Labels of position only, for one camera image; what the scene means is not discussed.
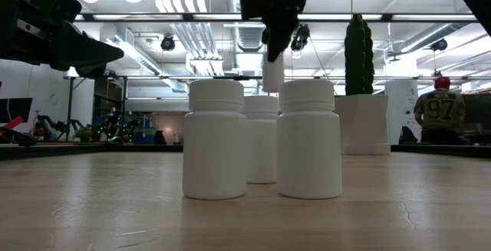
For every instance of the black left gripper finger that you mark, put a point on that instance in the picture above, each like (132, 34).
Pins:
(92, 71)
(80, 49)

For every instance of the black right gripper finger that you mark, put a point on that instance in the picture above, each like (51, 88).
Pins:
(280, 36)

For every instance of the small green potted plant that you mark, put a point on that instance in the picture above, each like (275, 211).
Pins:
(84, 134)

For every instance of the red flat strip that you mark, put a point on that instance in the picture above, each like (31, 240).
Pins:
(13, 123)

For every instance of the person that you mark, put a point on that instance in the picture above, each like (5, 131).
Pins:
(439, 113)

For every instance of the white column with sockets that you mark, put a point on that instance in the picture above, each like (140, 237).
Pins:
(403, 105)

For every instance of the white hexagonal plant pot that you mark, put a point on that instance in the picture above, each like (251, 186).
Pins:
(364, 124)

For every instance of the white pill bottle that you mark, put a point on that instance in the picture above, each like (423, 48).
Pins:
(308, 147)
(262, 143)
(215, 147)
(273, 77)

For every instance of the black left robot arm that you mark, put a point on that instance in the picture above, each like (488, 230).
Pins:
(7, 13)

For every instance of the black monitor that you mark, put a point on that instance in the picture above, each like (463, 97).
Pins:
(477, 109)
(15, 109)

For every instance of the background black robot arm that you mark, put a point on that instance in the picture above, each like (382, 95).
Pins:
(57, 124)

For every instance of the tall green cactus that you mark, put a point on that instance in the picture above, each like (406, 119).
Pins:
(358, 55)

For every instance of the black aluminium table frame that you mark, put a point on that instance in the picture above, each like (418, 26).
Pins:
(76, 151)

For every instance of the hanging black spotlight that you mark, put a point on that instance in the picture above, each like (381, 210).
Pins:
(439, 45)
(303, 36)
(167, 43)

